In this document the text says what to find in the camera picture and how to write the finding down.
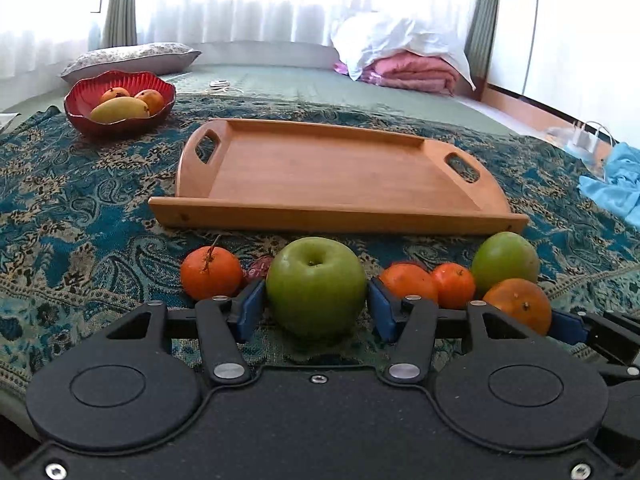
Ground clear plastic bag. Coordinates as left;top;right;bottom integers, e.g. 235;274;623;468
544;122;616;181

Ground orange fruit in bowl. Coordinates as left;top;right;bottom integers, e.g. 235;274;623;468
134;89;165;116
99;87;130;104

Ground green drape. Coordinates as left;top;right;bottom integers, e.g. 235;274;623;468
102;0;137;48
464;0;499;81

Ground orange tangerine with stem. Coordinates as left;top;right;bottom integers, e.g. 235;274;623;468
180;236;243;301

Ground large dark orange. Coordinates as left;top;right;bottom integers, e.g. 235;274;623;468
483;278;552;336

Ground light blue cloth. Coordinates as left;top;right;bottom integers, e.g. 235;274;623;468
578;142;640;229

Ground yellow mango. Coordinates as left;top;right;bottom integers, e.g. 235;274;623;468
89;96;150;124

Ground orange fruit in bowl left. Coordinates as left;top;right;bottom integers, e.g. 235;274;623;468
99;87;130;104

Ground small orange tangerine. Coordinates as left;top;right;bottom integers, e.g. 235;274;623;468
431;262;476;309

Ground right green drape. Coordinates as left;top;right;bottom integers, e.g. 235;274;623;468
464;0;499;81

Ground wooden serving tray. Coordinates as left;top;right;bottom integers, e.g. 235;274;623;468
149;119;529;235

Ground red fruit bowl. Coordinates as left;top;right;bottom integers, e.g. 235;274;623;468
64;70;177;142

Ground orange fruit in bowl right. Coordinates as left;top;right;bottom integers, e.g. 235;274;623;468
134;89;165;116

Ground left green drape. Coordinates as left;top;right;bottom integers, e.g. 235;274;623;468
102;0;137;48

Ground dark red date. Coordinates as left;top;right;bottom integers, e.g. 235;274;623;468
244;255;273;283

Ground blue paisley cloth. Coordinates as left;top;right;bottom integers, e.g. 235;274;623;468
1;96;639;398

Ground green quilted mat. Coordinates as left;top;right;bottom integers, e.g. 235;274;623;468
162;64;528;134

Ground white pillow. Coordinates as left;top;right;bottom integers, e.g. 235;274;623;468
331;11;469;81

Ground pink folded blanket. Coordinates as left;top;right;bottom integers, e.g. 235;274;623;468
356;51;472;96

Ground large green apple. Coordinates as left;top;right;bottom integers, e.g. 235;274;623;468
266;237;368;339

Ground floral grey pillow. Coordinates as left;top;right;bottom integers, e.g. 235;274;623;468
60;42;201;84

